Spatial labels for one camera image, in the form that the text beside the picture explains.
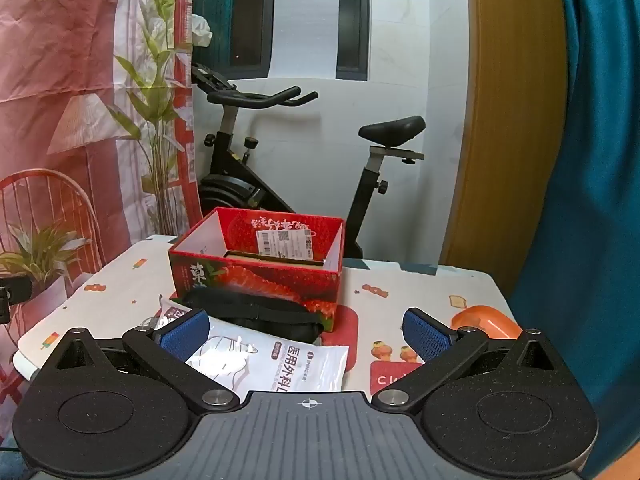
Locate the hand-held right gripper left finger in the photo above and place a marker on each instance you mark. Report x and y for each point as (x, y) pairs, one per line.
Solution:
(185, 332)

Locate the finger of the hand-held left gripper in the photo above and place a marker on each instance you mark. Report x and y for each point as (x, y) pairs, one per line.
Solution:
(15, 290)

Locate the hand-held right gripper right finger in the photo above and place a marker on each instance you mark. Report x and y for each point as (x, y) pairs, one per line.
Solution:
(427, 337)

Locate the black fabric pouch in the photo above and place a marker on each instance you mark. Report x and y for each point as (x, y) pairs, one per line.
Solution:
(260, 310)

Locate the red strawberry print cardboard box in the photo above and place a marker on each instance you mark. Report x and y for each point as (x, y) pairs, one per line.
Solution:
(260, 285)

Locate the white face mask packet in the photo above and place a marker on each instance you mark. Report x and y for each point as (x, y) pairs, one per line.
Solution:
(280, 365)

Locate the white packet purple label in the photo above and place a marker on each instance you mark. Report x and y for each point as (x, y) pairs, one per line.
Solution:
(172, 312)

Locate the black exercise bike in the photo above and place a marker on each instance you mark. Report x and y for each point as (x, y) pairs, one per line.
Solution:
(230, 180)

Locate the teal curtain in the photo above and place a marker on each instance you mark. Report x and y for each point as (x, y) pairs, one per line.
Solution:
(600, 210)

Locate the white crumpled paper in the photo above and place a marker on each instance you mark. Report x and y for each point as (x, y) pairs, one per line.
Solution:
(202, 30)

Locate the white paper sheet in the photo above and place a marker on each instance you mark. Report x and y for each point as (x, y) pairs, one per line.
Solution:
(305, 35)

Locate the dark window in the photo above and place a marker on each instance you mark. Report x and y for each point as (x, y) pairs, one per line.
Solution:
(355, 10)

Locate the wooden door frame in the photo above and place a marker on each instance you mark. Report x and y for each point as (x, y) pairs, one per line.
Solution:
(510, 110)

